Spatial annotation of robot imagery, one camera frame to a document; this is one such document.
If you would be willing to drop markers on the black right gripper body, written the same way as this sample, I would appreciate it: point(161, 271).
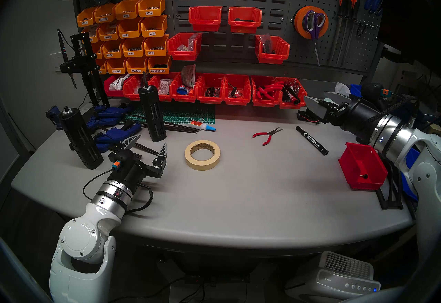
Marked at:
point(358, 118)

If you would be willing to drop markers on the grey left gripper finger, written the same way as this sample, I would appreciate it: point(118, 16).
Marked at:
point(130, 143)
point(160, 159)

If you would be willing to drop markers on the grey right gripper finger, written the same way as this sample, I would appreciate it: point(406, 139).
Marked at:
point(337, 97)
point(318, 109)

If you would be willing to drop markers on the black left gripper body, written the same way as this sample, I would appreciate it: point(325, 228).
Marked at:
point(132, 176)

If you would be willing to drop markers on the orange tape roll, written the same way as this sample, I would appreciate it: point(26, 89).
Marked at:
point(301, 30)

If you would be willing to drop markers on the black tape roll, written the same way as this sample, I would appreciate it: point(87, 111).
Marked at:
point(294, 20)

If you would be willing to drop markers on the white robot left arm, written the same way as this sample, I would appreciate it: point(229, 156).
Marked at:
point(82, 236)

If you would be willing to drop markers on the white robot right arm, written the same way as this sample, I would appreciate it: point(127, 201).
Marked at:
point(413, 154)

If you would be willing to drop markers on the beige masking tape roll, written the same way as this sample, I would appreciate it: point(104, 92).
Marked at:
point(193, 162)

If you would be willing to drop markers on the white tissue sheet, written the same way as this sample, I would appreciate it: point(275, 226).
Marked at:
point(342, 88)

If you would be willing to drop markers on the black metal bar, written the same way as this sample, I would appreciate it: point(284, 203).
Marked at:
point(146, 149)

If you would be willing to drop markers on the blue bar clamp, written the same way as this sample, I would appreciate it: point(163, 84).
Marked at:
point(113, 135)
point(110, 112)

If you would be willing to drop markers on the blue plastic bin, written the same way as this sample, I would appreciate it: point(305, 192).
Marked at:
point(356, 90)
point(410, 185)

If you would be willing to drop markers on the red bin with markers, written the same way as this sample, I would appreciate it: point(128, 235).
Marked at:
point(293, 105)

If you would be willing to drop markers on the red black marker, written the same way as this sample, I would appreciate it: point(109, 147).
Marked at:
point(292, 95)

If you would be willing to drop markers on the black permanent marker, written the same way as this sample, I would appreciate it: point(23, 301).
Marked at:
point(311, 140)

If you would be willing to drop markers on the thin black flat bar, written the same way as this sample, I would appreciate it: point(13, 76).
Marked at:
point(172, 127)

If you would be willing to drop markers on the black screwdriver bit holder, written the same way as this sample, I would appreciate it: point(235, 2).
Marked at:
point(81, 140)
point(153, 116)

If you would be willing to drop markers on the red bin with black bolt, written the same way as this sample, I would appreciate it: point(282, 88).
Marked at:
point(361, 164)

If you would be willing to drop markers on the red bin with plastic bags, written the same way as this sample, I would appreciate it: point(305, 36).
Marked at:
point(165, 97)
point(132, 93)

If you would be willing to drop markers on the white glue tube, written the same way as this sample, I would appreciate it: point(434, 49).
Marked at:
point(200, 124)

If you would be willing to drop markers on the red bin with red pliers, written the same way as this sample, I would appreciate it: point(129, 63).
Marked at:
point(265, 103)

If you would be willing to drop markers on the red bin with crumpled paper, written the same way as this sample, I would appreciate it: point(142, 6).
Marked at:
point(112, 92)

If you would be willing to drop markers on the green cutting mat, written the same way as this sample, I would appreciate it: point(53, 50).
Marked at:
point(193, 114)

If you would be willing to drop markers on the red bin with paper manual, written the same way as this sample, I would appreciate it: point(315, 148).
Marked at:
point(182, 98)

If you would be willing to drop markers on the wooden crate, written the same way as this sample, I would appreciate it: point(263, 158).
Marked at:
point(410, 76)

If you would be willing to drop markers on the red bin with parts bag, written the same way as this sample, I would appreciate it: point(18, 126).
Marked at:
point(274, 58)

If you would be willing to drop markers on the black hanging hook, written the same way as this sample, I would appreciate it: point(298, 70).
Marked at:
point(360, 31)

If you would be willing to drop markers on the yellow bin M2.5-5 label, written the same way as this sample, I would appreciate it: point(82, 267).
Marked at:
point(136, 69)

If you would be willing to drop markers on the yellow bin M2.5-6 label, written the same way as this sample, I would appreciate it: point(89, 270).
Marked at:
point(115, 69)

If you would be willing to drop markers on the red bin with small tools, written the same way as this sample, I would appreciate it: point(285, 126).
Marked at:
point(237, 100)
point(210, 99)

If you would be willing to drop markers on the yellow parts bin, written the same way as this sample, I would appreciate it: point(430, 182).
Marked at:
point(93, 35)
point(102, 69)
point(98, 53)

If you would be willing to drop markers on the yellow bin M4-0.7X6 HEX label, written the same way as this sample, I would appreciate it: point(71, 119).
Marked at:
point(158, 69)

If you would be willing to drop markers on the small blue clamp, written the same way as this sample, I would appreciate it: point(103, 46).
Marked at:
point(53, 116)

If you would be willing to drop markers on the clear bag of black parts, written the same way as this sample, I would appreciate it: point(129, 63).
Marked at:
point(267, 45)

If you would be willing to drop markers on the black bin stand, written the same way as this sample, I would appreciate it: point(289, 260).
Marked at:
point(391, 199)

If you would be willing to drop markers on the folded paper manual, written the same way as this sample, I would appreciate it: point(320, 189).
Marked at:
point(188, 76)

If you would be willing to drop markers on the black soldering stand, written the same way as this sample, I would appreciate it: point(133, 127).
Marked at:
point(86, 62)

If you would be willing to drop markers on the yellow bin M3-12 label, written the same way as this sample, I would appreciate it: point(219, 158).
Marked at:
point(111, 53)

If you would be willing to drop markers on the yellow bin M3-8 label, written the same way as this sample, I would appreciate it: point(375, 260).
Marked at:
point(132, 51)

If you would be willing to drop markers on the yellow bin M3-6 label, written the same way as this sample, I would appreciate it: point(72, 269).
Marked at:
point(151, 51)

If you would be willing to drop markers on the red bin with clear box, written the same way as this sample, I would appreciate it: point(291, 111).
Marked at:
point(182, 54)

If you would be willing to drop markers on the yellow bin M4-6 label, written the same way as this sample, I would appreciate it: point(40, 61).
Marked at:
point(125, 33)

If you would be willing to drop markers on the yellow bin M4X4X6 label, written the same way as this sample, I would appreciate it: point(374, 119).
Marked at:
point(107, 35)

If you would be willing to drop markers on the red bin with black parts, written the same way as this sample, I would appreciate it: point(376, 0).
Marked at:
point(244, 27)

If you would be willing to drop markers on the yellow bin M3-4 label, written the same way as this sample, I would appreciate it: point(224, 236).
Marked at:
point(153, 31)

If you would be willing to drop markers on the black soldering iron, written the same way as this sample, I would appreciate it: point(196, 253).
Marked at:
point(63, 50)

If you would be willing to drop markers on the clear plastic box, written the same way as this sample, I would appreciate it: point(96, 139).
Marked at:
point(191, 43)

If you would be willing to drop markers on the yellow bin M3X8 BAD label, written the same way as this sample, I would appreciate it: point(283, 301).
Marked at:
point(103, 18)

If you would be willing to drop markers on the black power strip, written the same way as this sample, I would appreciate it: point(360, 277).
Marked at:
point(213, 280)

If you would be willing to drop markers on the yellow bin M3X6 label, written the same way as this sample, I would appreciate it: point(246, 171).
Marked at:
point(151, 12)

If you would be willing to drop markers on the empty red hanging bin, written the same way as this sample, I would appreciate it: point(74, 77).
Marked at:
point(205, 24)

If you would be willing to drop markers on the white air purifier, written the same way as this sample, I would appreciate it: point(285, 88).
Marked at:
point(330, 281)

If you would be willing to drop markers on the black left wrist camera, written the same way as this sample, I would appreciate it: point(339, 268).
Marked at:
point(124, 157)

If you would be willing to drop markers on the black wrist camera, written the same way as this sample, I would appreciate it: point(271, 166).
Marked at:
point(124, 157)
point(372, 90)

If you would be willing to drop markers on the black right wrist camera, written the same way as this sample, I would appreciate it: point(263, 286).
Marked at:
point(372, 90)

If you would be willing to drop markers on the metal tool holder rail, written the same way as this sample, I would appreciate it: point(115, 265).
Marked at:
point(368, 23)

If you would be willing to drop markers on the white wall switch plate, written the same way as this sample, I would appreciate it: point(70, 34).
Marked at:
point(55, 62)

